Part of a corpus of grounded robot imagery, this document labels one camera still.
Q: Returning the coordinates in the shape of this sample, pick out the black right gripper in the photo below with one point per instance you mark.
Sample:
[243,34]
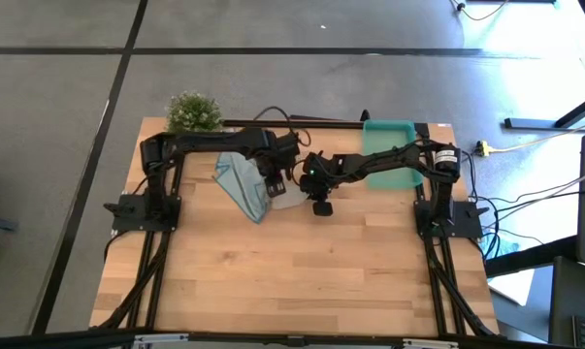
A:
[318,175]

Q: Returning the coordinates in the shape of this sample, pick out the black desk leg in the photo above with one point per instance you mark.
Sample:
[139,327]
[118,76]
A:
[529,123]

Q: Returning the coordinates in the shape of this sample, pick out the small black stand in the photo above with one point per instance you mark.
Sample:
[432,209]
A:
[365,115]

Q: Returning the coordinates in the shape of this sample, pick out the blue microfiber towel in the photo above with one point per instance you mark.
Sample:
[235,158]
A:
[241,189]

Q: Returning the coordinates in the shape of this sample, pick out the potted green plant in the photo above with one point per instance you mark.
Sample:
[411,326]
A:
[192,114]

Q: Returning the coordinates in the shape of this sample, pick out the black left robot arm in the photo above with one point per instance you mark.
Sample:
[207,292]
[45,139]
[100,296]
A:
[209,140]

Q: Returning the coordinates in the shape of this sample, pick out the dark desk top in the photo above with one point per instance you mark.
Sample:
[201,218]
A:
[573,291]

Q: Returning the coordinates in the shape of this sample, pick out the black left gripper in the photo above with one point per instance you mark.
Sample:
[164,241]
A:
[281,150]

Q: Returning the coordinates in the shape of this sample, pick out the yellow power plug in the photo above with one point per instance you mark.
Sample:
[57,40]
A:
[482,148]

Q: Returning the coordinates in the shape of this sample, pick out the white paper sheet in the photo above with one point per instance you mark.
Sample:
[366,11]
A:
[512,286]

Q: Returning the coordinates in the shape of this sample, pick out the grey microfiber towel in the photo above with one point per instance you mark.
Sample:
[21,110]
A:
[289,199]

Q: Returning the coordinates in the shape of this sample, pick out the thin black bar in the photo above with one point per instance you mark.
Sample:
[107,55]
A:
[321,117]

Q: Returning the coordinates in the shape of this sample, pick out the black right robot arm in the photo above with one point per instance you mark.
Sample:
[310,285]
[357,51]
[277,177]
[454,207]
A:
[394,162]

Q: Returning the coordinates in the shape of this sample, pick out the silver frame bracket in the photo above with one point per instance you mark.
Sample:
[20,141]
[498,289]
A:
[161,338]
[430,343]

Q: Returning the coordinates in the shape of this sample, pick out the green plastic basket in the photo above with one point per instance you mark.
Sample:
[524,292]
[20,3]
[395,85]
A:
[389,133]

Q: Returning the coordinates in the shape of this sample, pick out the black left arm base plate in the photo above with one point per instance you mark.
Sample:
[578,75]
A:
[127,213]

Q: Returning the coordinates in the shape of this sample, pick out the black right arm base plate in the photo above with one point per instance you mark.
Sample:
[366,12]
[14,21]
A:
[469,225]

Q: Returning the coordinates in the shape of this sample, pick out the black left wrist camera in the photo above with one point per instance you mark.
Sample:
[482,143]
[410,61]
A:
[276,186]

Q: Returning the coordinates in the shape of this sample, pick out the black desk beam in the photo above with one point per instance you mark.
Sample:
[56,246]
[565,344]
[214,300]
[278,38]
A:
[529,254]

